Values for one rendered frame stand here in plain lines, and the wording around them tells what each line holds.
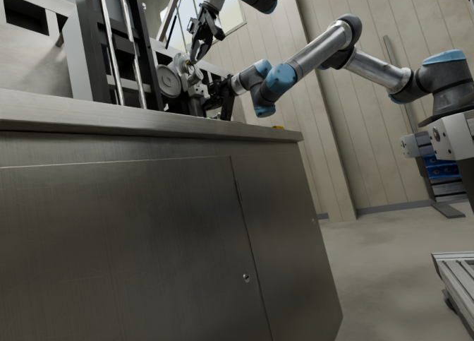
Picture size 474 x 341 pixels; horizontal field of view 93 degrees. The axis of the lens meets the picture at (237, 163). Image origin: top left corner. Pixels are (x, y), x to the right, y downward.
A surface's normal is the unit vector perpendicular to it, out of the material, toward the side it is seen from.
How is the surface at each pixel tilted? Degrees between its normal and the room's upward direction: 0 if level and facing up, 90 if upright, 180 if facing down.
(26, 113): 90
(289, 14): 90
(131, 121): 90
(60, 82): 90
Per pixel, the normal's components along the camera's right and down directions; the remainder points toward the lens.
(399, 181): -0.49, 0.03
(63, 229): 0.77, -0.24
